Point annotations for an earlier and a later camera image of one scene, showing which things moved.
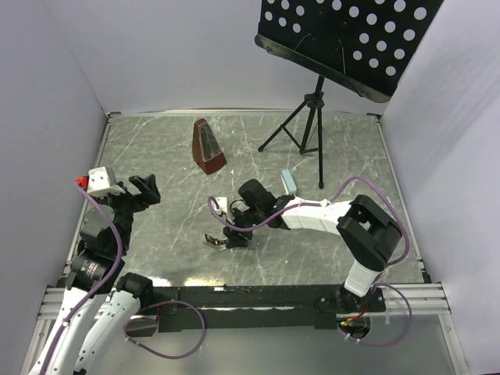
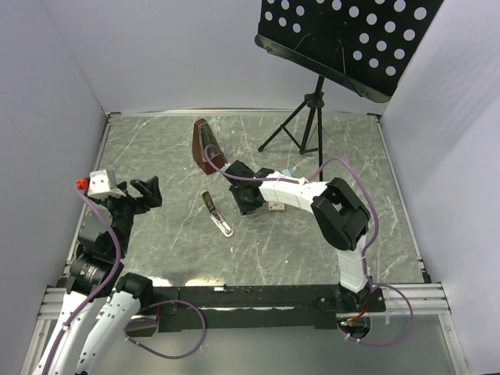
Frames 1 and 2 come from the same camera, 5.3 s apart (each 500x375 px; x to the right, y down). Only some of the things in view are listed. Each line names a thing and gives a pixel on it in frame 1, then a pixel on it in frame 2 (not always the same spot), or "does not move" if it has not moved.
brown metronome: x=206 y=151 does not move
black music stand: x=364 y=44 does not move
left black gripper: x=140 y=201 does not move
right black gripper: x=235 y=241 to x=244 y=208
